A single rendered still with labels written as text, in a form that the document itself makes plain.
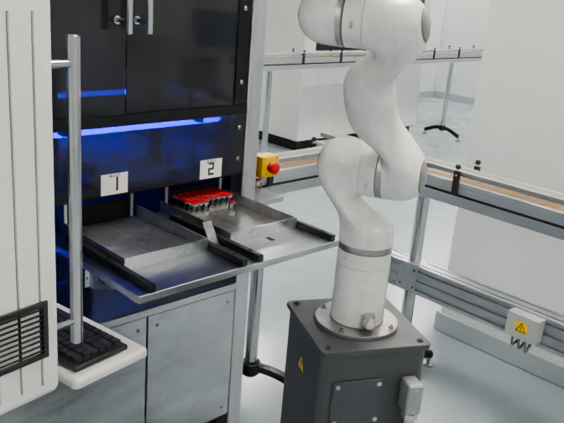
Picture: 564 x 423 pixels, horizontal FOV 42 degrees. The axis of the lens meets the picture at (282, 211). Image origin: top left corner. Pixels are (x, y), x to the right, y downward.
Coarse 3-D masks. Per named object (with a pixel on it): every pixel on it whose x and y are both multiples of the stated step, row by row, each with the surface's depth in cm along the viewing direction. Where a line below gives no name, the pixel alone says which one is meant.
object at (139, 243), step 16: (144, 208) 216; (64, 224) 199; (96, 224) 209; (112, 224) 210; (128, 224) 211; (144, 224) 212; (160, 224) 211; (176, 224) 205; (96, 240) 197; (112, 240) 198; (128, 240) 199; (144, 240) 200; (160, 240) 201; (176, 240) 202; (192, 240) 201; (112, 256) 182; (128, 256) 189; (144, 256) 183; (160, 256) 186; (176, 256) 190
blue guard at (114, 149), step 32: (96, 128) 193; (128, 128) 200; (160, 128) 207; (192, 128) 215; (224, 128) 224; (64, 160) 189; (96, 160) 195; (128, 160) 203; (160, 160) 210; (192, 160) 219; (224, 160) 227; (64, 192) 191; (96, 192) 198
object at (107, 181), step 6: (114, 174) 200; (120, 174) 202; (126, 174) 203; (102, 180) 198; (108, 180) 200; (114, 180) 201; (120, 180) 202; (126, 180) 204; (102, 186) 199; (108, 186) 200; (114, 186) 202; (120, 186) 203; (126, 186) 204; (102, 192) 199; (108, 192) 201; (114, 192) 202; (120, 192) 203
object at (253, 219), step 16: (160, 208) 225; (176, 208) 218; (240, 208) 233; (256, 208) 231; (272, 208) 226; (224, 224) 218; (240, 224) 219; (256, 224) 220; (272, 224) 212; (288, 224) 217; (240, 240) 205
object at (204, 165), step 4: (204, 160) 222; (208, 160) 223; (212, 160) 224; (216, 160) 225; (220, 160) 226; (200, 164) 221; (204, 164) 222; (208, 164) 223; (216, 164) 225; (220, 164) 226; (200, 168) 221; (204, 168) 222; (216, 168) 226; (220, 168) 227; (200, 172) 222; (204, 172) 223; (212, 172) 225; (216, 172) 226; (220, 172) 227; (200, 176) 222; (204, 176) 223; (208, 176) 224; (212, 176) 226; (216, 176) 227
